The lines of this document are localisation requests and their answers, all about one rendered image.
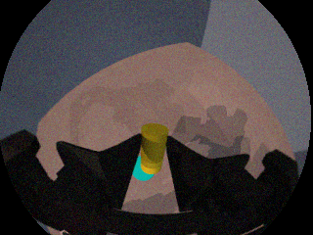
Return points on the yellow cylinder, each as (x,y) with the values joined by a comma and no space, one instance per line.
(152,147)

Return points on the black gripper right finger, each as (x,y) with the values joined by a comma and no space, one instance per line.
(191,172)

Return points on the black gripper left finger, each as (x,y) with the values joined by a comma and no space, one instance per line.
(114,166)

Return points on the cyan circle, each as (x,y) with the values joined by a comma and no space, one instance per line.
(138,173)

